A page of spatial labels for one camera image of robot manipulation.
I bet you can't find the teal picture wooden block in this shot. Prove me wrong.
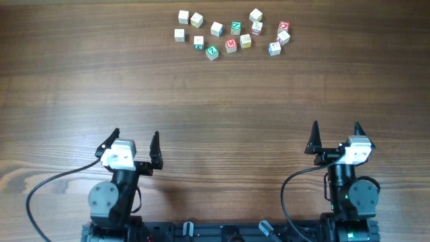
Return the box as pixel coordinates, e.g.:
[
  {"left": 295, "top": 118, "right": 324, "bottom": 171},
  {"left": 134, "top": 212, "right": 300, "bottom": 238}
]
[{"left": 193, "top": 36, "right": 204, "bottom": 50}]

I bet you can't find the wooden block left lower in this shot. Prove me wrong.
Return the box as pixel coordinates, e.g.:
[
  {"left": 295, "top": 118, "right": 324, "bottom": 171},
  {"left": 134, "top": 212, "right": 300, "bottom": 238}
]
[{"left": 174, "top": 29, "right": 185, "bottom": 42}]

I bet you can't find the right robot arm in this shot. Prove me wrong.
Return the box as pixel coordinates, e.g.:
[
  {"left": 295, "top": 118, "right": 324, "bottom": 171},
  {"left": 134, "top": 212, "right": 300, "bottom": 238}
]
[{"left": 304, "top": 121, "right": 381, "bottom": 241}]

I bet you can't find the blue sided wooden block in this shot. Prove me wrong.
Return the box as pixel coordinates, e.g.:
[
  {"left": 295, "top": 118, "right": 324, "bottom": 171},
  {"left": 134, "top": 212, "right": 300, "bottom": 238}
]
[{"left": 268, "top": 42, "right": 282, "bottom": 56}]

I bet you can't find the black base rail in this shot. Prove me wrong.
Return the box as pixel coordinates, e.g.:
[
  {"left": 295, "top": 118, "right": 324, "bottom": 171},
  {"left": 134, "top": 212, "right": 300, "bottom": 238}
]
[{"left": 81, "top": 220, "right": 381, "bottom": 242}]

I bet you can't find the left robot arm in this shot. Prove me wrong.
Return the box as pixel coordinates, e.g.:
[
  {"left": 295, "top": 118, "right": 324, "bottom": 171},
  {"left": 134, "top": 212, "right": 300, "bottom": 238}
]
[{"left": 81, "top": 128, "right": 163, "bottom": 242}]

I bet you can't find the plain wooden block far left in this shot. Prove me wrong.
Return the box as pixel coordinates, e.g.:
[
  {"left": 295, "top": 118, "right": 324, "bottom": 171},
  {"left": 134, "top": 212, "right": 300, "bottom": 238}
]
[{"left": 178, "top": 10, "right": 189, "bottom": 25}]

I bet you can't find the green Z wooden block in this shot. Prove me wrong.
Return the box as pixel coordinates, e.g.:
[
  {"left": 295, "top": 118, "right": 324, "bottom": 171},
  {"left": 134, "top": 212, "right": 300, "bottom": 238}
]
[{"left": 206, "top": 46, "right": 219, "bottom": 61}]

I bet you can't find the red M wooden block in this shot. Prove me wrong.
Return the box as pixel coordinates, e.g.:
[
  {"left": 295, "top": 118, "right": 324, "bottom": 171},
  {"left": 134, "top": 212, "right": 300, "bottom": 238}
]
[{"left": 225, "top": 38, "right": 237, "bottom": 53}]

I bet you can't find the red sided wooden block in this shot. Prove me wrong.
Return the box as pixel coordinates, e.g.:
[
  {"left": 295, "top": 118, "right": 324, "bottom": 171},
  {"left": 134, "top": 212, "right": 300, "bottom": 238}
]
[{"left": 276, "top": 31, "right": 290, "bottom": 46}]

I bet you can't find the plain wooden block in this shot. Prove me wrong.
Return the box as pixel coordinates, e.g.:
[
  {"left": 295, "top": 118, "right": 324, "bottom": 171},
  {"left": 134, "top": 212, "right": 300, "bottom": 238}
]
[
  {"left": 249, "top": 8, "right": 263, "bottom": 22},
  {"left": 178, "top": 10, "right": 189, "bottom": 25}
]

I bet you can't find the red O wooden block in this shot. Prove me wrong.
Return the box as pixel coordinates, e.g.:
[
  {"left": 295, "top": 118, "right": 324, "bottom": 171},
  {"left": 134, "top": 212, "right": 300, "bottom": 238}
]
[{"left": 277, "top": 22, "right": 290, "bottom": 34}]

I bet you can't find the green N wooden block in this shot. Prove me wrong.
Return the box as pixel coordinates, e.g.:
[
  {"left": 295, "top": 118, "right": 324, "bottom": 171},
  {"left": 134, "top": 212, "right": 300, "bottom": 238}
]
[{"left": 230, "top": 22, "right": 241, "bottom": 36}]

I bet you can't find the blue edged wooden block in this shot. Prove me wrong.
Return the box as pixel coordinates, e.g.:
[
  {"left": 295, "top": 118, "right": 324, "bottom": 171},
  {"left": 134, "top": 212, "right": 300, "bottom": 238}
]
[{"left": 210, "top": 22, "right": 224, "bottom": 37}]

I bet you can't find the red edged picture block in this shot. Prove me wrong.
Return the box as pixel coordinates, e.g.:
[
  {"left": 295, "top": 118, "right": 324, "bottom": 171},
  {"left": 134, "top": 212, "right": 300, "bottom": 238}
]
[{"left": 251, "top": 21, "right": 263, "bottom": 36}]

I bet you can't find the black right camera cable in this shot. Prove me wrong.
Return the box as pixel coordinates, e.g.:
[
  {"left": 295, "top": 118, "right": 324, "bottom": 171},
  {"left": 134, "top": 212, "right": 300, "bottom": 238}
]
[{"left": 280, "top": 153, "right": 347, "bottom": 242}]

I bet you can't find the yellow edged wooden block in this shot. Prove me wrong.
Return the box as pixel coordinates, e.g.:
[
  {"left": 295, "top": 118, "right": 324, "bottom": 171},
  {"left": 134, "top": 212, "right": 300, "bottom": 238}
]
[{"left": 190, "top": 12, "right": 204, "bottom": 28}]

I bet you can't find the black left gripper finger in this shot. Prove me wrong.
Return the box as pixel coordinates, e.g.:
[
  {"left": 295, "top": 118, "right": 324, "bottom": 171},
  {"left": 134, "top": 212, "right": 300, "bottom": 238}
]
[
  {"left": 149, "top": 131, "right": 163, "bottom": 170},
  {"left": 95, "top": 128, "right": 120, "bottom": 158}
]

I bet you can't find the yellow K wooden block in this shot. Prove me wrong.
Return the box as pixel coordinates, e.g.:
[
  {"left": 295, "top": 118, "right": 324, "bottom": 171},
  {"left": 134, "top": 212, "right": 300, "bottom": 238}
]
[{"left": 240, "top": 34, "right": 252, "bottom": 48}]

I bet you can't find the plain wooden block top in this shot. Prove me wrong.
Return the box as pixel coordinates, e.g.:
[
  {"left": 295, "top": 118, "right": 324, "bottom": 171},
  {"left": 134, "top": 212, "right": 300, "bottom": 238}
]
[{"left": 249, "top": 8, "right": 263, "bottom": 22}]

